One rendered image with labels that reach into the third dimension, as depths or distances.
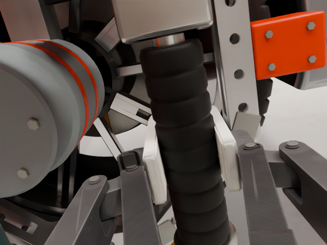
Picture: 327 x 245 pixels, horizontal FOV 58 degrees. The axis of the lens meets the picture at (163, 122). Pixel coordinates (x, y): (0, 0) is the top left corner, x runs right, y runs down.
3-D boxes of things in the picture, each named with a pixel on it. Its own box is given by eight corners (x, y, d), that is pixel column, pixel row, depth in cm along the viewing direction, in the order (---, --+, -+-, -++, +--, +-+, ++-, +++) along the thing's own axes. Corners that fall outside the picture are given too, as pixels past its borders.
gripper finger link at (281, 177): (245, 168, 14) (311, 158, 13) (225, 131, 18) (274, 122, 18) (248, 197, 14) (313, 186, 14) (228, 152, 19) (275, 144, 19)
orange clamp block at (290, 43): (242, 72, 45) (301, 60, 44) (257, 81, 37) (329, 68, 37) (236, 24, 43) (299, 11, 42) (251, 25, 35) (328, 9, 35)
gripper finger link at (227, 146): (221, 143, 15) (236, 140, 15) (205, 106, 22) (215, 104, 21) (228, 193, 16) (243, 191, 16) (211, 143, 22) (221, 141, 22)
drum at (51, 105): (119, 119, 46) (95, 27, 42) (82, 193, 26) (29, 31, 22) (34, 135, 47) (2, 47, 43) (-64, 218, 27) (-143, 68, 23)
